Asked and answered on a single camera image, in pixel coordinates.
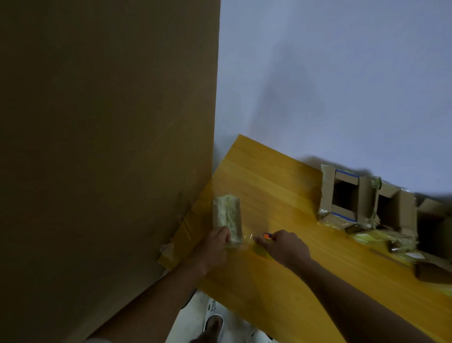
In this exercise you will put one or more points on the orange dispenser with yellow tape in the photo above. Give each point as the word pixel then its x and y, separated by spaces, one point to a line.
pixel 267 235

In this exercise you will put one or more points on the person's right forearm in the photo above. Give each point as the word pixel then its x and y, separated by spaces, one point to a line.
pixel 360 307

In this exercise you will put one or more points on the person's left forearm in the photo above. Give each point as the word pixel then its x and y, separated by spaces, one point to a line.
pixel 155 311

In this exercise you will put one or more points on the large brown cardboard sheet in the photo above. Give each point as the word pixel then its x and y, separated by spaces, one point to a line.
pixel 106 159

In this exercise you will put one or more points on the person's right hand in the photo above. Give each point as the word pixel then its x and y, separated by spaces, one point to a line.
pixel 287 249

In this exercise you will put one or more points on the taped box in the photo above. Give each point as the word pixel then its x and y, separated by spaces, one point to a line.
pixel 227 212

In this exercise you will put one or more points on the person's left hand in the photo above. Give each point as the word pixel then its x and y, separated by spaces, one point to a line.
pixel 212 251

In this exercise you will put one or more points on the person's left white slipper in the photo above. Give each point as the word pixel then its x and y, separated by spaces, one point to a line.
pixel 212 307

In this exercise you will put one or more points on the yellow wooden table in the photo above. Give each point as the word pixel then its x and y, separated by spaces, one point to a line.
pixel 318 282

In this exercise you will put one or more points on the row of cardboard boxes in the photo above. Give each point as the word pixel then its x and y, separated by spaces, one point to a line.
pixel 360 201

